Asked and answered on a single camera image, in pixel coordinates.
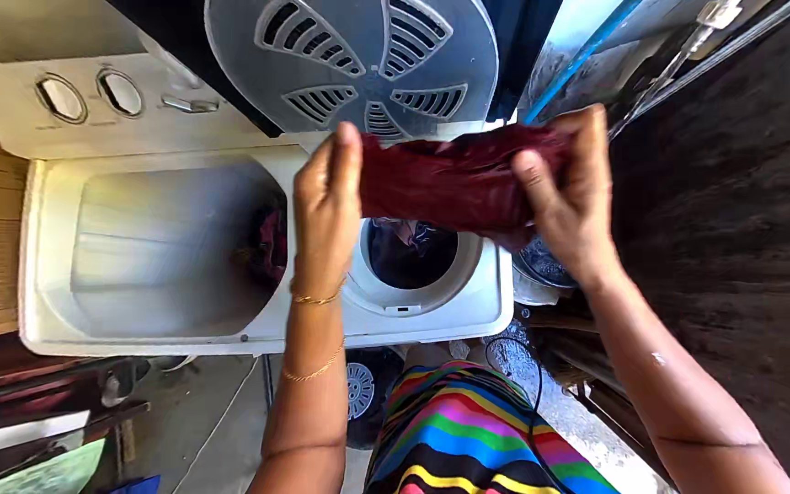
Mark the dark blue plastic lid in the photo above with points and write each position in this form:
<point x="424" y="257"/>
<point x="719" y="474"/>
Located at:
<point x="518" y="55"/>

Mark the person's left fingers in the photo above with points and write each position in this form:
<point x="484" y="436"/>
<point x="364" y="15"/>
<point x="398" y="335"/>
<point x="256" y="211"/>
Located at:
<point x="315" y="175"/>

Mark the dark maroon laundry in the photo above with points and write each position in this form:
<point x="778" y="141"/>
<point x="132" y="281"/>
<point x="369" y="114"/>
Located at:
<point x="271" y="240"/>

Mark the light green sheet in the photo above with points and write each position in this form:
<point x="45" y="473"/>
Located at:
<point x="55" y="470"/>

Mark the pile of dark wet clothes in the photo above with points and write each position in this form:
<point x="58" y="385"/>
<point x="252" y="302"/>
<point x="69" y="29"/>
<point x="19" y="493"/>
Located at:
<point x="412" y="254"/>

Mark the person's right forearm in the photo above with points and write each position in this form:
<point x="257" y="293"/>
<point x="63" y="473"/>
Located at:
<point x="676" y="384"/>

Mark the person's right thumb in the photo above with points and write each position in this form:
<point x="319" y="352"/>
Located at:
<point x="536" y="180"/>

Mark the wet maroon cloth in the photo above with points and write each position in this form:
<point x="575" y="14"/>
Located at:
<point x="443" y="182"/>

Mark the white twin-tub washing machine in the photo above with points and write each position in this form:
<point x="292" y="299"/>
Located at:
<point x="196" y="152"/>

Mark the grey round vented disc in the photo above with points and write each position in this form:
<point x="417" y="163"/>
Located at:
<point x="367" y="48"/>

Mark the bucket filled with water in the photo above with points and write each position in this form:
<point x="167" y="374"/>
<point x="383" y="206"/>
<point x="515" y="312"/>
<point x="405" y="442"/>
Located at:
<point x="539" y="264"/>

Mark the person's body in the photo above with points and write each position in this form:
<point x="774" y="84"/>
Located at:
<point x="467" y="439"/>

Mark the blue plastic piece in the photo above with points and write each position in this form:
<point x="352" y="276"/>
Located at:
<point x="138" y="486"/>

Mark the person's legs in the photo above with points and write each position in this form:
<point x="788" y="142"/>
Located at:
<point x="428" y="355"/>

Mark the person's right hand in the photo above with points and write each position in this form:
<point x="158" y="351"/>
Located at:
<point x="580" y="226"/>

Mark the white flat strip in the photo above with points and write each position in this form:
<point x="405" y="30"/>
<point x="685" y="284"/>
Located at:
<point x="21" y="433"/>

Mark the light blue pipe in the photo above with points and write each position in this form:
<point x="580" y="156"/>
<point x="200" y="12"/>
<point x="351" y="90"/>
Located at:
<point x="577" y="60"/>

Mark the person's right fingers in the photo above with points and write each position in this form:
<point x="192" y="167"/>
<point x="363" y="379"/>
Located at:
<point x="592" y="147"/>

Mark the black base with grey grate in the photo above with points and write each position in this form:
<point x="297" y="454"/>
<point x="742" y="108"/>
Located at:
<point x="376" y="405"/>

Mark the person's left hand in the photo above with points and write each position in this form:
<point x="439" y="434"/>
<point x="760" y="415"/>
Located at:
<point x="323" y="233"/>

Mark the person's left forearm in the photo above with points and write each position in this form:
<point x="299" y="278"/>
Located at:
<point x="311" y="405"/>

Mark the person's left thumb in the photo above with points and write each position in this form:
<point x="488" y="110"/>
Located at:
<point x="345" y="161"/>

